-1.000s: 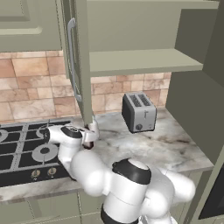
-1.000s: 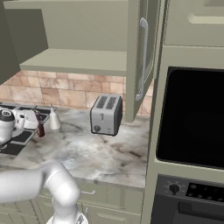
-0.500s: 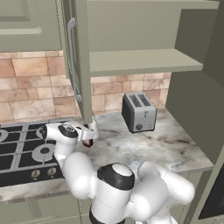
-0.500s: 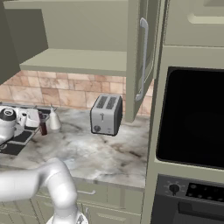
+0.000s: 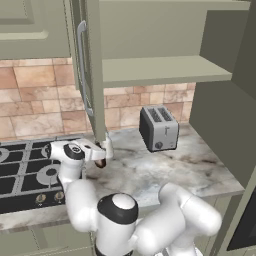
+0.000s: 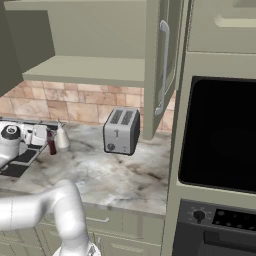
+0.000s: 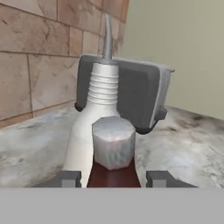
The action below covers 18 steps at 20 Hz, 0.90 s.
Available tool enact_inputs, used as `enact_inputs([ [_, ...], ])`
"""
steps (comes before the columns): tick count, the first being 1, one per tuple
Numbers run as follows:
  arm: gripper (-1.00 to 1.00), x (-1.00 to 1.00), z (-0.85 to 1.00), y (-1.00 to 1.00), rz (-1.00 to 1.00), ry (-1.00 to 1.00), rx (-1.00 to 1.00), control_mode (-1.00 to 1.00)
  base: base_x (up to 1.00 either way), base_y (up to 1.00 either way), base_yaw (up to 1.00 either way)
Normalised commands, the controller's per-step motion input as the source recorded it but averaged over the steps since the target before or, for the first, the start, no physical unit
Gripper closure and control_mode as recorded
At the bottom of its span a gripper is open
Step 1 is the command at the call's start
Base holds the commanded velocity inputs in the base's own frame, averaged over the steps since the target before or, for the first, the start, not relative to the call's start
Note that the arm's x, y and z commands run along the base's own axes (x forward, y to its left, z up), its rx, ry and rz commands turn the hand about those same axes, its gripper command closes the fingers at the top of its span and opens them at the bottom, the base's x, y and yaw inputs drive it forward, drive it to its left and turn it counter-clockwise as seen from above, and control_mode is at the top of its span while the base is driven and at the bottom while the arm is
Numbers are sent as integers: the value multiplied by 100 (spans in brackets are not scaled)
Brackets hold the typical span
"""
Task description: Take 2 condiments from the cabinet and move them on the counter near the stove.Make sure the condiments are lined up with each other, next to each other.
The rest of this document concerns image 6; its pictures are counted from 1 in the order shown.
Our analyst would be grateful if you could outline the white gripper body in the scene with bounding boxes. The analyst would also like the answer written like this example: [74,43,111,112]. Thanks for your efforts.
[32,124,48,147]

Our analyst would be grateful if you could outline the dark red condiment bottle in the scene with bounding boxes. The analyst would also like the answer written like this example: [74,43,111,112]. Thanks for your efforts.
[46,129,58,156]

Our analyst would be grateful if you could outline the pale grey condiment bottle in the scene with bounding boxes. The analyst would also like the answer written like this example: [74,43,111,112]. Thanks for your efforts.
[54,119,71,151]

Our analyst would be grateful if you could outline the silver two-slot toaster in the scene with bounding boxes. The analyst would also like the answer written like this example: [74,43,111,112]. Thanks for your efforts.
[102,106,142,157]

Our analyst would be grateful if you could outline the beige base cupboard door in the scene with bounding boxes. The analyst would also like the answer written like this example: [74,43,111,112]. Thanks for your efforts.
[93,232,163,256]
[0,222,95,256]

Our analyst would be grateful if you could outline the beige drawer front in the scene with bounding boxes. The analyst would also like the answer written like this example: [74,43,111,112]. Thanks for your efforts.
[43,202,166,247]

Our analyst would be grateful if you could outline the black oven knob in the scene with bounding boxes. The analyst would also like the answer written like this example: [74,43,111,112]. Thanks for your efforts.
[193,209,207,225]

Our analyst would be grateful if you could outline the black built-in microwave oven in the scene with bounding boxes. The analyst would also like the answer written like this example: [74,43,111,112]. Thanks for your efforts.
[177,75,256,195]

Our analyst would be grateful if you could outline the black oven with control panel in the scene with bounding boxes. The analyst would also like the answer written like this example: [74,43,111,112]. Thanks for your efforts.
[171,198,256,256]

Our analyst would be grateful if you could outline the beige cupboard door above oven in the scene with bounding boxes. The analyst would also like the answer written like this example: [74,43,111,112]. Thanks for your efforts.
[187,0,256,55]

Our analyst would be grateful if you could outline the open beige wall cabinet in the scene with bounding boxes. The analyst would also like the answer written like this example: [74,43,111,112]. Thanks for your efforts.
[3,0,148,89]

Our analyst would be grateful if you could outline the silver drawer handle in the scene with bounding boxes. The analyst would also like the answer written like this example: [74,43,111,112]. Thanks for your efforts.
[85,215,111,224]

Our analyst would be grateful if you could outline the silver base cupboard handle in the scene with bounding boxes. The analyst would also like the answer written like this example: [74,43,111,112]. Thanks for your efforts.
[109,243,136,254]
[95,235,103,256]

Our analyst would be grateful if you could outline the beige cabinet door with handle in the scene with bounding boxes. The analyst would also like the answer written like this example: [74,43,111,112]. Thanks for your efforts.
[142,0,185,142]

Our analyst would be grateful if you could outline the silver cabinet door handle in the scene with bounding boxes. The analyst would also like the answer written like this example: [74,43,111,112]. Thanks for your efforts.
[154,19,171,117]

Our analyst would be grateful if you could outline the beige cupboard door handle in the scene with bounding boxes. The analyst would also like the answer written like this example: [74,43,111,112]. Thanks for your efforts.
[214,14,256,29]

